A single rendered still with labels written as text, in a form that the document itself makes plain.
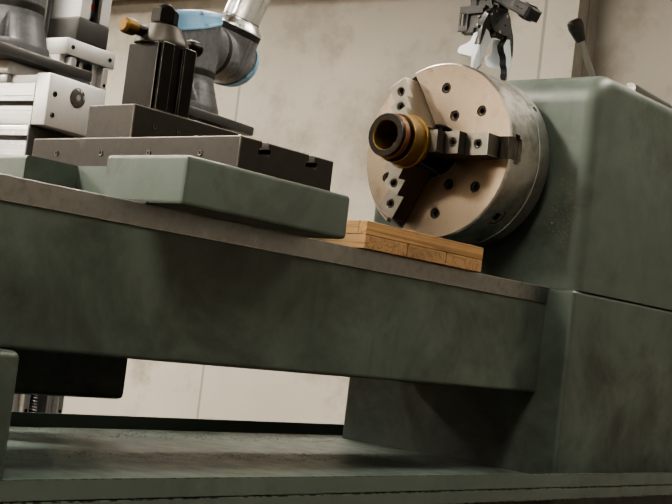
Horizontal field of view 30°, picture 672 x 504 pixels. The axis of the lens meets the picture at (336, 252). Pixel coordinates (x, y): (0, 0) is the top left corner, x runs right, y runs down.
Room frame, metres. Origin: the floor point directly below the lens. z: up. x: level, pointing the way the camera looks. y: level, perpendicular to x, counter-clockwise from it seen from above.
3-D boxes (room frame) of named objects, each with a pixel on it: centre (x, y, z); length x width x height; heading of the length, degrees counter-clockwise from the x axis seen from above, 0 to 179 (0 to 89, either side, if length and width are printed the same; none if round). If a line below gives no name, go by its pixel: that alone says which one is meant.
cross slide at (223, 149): (1.76, 0.24, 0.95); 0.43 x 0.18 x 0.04; 49
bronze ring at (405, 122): (2.11, -0.09, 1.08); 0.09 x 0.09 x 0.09; 49
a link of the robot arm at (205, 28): (2.67, 0.36, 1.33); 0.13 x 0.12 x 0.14; 155
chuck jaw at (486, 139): (2.11, -0.20, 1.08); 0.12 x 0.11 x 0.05; 49
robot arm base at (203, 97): (2.66, 0.36, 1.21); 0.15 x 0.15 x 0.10
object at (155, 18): (1.80, 0.29, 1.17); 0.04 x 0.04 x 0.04
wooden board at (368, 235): (2.01, 0.00, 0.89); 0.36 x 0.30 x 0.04; 49
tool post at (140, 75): (1.80, 0.28, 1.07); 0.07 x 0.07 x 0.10; 49
